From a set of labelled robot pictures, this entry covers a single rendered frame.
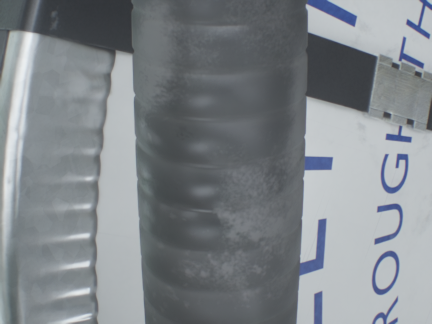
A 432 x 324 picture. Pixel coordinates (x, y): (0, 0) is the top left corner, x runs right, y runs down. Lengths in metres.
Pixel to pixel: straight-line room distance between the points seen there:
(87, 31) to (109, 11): 0.01
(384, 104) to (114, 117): 0.17
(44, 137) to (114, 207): 0.05
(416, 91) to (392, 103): 0.02
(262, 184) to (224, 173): 0.01
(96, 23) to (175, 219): 0.20
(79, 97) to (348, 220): 0.19
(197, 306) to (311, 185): 0.29
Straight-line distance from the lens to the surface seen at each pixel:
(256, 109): 0.16
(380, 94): 0.49
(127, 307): 0.40
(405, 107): 0.51
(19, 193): 0.36
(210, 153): 0.16
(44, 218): 0.37
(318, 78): 0.45
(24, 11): 0.35
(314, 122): 0.46
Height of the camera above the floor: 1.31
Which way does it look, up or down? 24 degrees down
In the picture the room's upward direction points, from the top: 135 degrees counter-clockwise
